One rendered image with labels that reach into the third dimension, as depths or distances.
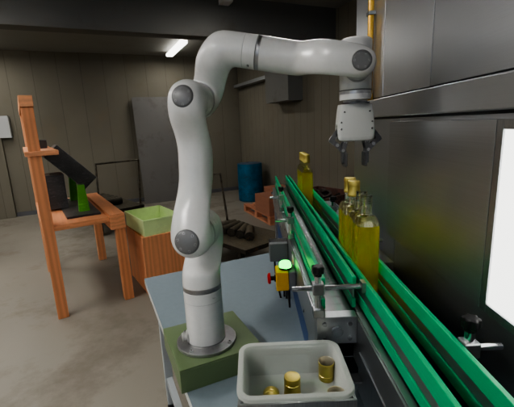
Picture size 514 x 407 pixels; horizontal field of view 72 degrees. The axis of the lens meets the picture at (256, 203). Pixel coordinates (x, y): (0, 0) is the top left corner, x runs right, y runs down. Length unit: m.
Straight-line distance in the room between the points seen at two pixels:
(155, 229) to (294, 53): 2.63
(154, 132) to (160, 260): 4.66
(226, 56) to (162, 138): 6.81
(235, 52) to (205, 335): 0.82
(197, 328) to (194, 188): 0.43
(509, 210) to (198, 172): 0.72
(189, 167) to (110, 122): 6.91
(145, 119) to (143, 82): 0.75
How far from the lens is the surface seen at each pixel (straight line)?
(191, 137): 1.01
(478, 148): 0.76
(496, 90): 0.74
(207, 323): 1.15
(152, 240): 3.40
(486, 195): 0.74
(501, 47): 0.79
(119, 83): 7.97
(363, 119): 1.02
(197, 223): 1.01
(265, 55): 1.01
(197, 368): 1.15
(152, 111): 7.85
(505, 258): 0.72
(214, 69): 1.05
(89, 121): 7.89
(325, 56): 0.94
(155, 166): 7.72
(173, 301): 1.68
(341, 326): 0.90
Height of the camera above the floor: 1.50
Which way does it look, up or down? 12 degrees down
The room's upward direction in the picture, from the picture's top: 3 degrees counter-clockwise
